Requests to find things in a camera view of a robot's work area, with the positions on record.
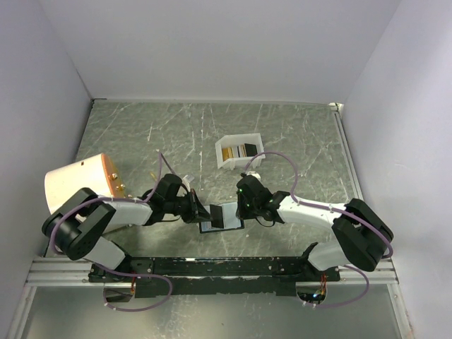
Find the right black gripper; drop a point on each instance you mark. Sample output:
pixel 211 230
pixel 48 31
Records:
pixel 244 215

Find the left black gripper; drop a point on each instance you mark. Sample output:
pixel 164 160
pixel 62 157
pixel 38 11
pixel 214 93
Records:
pixel 196 210

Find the black leather card holder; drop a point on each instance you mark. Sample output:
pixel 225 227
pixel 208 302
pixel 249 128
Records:
pixel 231 222

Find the white card tray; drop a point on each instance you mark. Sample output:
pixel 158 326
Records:
pixel 238 139

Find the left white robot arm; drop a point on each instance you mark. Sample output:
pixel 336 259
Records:
pixel 77 227

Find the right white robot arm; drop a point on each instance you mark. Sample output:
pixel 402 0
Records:
pixel 359 236

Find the white card stack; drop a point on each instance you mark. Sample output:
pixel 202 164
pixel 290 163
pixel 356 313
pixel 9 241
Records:
pixel 239 151

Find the black VIP credit card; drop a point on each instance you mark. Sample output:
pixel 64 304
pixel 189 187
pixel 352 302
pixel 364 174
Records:
pixel 250 150

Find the beige cylindrical lamp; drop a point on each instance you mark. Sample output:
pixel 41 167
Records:
pixel 97 173

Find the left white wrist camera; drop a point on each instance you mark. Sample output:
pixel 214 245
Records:
pixel 188 180

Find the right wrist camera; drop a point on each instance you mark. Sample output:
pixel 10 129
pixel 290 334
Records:
pixel 254 174

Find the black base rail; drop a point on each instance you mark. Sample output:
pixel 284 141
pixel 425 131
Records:
pixel 210 276

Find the right side aluminium rail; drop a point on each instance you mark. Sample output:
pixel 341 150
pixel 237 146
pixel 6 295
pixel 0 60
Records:
pixel 337 109

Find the aluminium frame rail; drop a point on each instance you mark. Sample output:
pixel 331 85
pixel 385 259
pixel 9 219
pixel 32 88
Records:
pixel 62 272

